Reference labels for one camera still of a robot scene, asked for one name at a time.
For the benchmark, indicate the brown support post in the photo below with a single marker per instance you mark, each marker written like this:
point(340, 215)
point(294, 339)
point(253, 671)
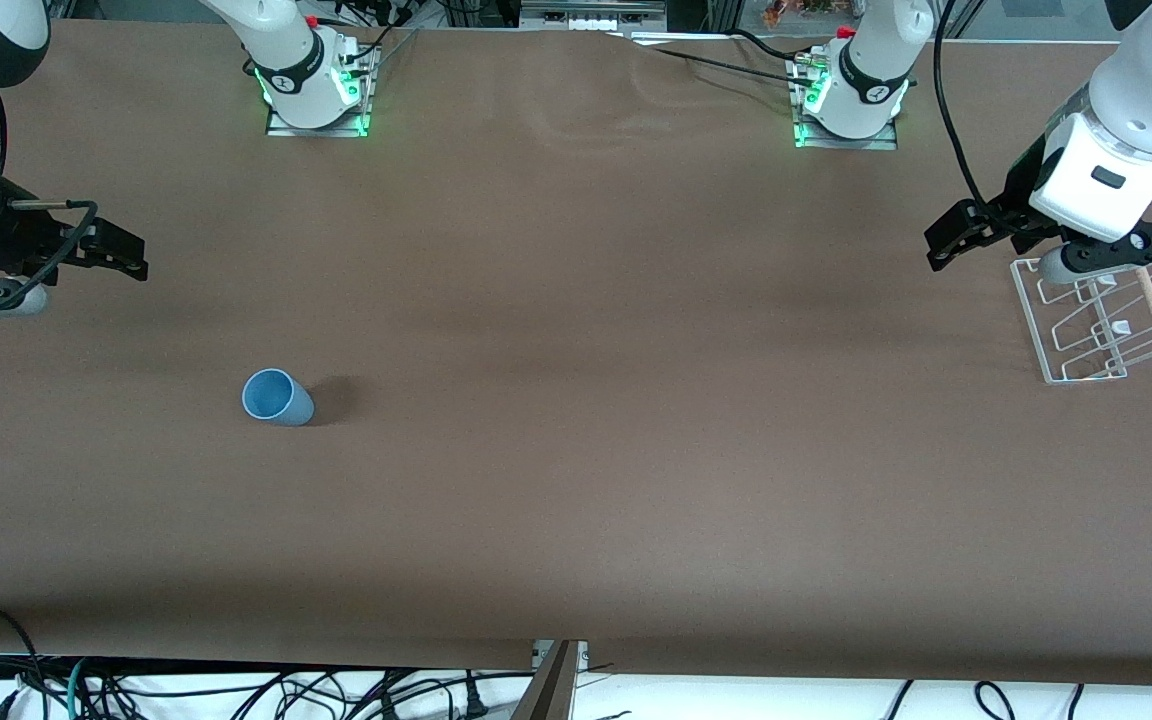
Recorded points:
point(548, 690)

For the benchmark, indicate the brown table cover sheet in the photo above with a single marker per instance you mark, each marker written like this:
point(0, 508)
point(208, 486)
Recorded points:
point(576, 400)

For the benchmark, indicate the blue plastic cup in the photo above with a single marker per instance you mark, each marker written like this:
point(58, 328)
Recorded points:
point(291, 405)

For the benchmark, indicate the black power plug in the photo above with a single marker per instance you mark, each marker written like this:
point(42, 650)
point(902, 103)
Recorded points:
point(476, 705)

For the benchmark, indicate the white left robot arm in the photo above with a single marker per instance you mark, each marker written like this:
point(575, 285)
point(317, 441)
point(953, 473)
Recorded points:
point(1146, 90)

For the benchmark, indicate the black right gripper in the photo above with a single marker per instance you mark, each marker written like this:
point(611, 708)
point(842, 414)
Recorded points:
point(8, 240)

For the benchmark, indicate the white metal bracket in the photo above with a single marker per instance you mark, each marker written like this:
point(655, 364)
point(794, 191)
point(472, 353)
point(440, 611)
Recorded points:
point(539, 652)

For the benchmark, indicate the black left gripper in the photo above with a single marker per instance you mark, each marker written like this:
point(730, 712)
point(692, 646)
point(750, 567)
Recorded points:
point(1014, 196)

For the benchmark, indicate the white power strip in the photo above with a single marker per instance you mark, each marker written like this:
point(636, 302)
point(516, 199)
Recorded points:
point(596, 22)

